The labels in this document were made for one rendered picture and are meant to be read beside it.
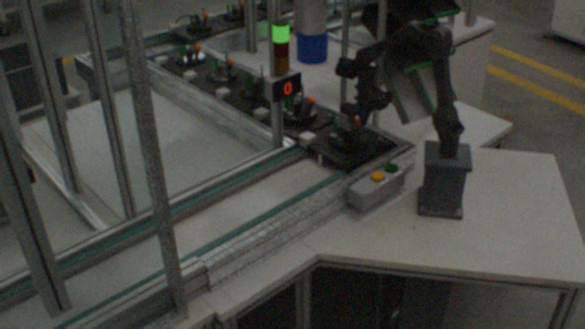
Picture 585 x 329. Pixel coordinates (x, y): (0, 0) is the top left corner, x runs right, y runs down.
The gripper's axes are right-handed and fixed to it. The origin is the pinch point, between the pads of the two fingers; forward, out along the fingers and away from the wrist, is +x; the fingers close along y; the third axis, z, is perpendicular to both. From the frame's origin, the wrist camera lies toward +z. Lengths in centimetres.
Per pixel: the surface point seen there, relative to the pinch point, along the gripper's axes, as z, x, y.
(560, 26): -104, 93, 419
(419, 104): -0.3, 6.7, 31.4
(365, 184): 13.8, 13.5, -13.9
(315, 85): -64, 23, 39
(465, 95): -55, 67, 162
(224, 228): -4, 18, -56
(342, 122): -7.7, 4.4, -2.2
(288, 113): -31.3, 9.0, -5.9
